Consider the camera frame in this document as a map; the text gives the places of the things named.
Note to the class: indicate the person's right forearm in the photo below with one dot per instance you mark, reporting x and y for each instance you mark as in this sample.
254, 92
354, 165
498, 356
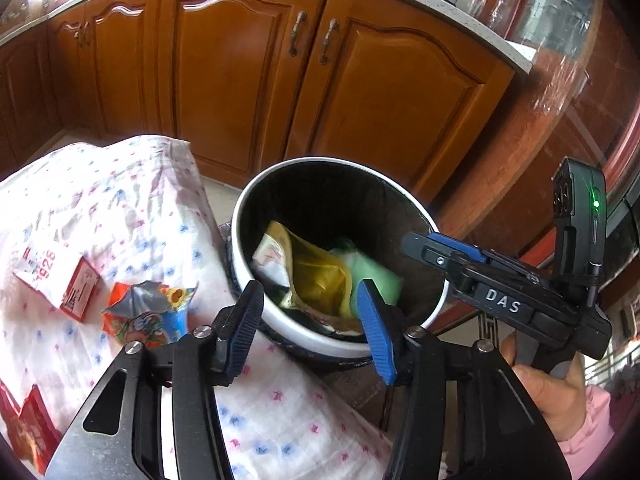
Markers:
595, 435

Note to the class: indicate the person's right hand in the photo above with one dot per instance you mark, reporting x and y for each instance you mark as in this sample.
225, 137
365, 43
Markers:
555, 400

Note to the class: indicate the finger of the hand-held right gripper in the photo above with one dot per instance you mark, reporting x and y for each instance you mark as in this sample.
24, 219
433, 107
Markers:
460, 249
435, 260

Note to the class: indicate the black white-rimmed trash bin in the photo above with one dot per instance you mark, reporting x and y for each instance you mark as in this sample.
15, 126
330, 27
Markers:
320, 195

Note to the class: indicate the red and white carton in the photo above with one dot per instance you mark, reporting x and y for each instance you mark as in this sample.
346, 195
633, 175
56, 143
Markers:
55, 270

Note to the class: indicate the white floral tablecloth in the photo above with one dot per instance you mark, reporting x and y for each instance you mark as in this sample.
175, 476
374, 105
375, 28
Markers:
125, 210

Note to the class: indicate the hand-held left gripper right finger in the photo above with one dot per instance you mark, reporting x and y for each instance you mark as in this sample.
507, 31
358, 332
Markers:
377, 332

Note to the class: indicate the red snack wrapper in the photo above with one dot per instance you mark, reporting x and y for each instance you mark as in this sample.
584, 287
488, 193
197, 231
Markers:
30, 425

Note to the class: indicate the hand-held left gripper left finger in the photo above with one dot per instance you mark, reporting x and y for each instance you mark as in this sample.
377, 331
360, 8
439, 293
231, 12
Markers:
242, 332

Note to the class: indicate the pale green plastic bag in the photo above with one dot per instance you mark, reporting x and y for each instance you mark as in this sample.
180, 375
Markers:
375, 270

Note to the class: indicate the yellow snack wrapper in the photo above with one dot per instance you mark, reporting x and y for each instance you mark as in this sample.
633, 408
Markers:
315, 275

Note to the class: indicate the crumpled colourful foil wrapper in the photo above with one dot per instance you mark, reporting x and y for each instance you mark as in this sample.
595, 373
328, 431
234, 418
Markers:
145, 310

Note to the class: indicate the wooden lower cabinets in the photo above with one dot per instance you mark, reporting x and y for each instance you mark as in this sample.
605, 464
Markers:
225, 70

